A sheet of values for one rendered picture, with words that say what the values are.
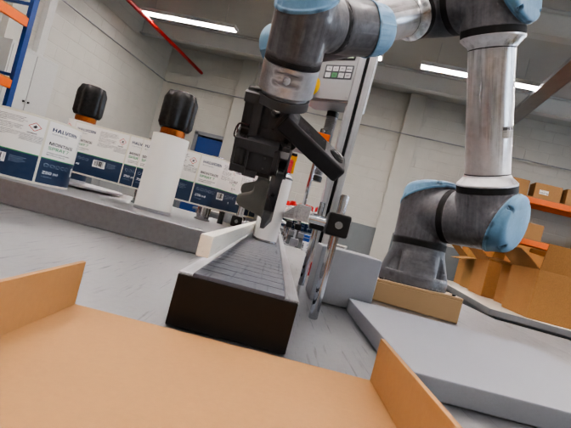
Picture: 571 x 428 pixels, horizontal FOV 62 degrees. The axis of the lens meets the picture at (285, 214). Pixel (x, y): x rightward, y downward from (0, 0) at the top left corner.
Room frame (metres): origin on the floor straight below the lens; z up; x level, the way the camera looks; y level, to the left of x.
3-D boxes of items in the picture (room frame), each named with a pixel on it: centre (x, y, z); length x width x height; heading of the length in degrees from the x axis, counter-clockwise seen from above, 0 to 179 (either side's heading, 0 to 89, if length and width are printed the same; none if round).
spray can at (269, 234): (1.14, 0.03, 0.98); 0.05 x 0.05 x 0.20
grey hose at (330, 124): (1.41, -0.06, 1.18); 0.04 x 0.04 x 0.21
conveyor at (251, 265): (1.24, 0.04, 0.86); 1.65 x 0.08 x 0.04; 1
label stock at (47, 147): (1.11, 0.61, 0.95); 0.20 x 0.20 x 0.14
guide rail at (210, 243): (0.95, 0.07, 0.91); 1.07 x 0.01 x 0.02; 1
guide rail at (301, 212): (0.96, 0.00, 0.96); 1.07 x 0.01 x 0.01; 1
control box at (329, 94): (1.35, -0.05, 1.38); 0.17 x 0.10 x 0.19; 56
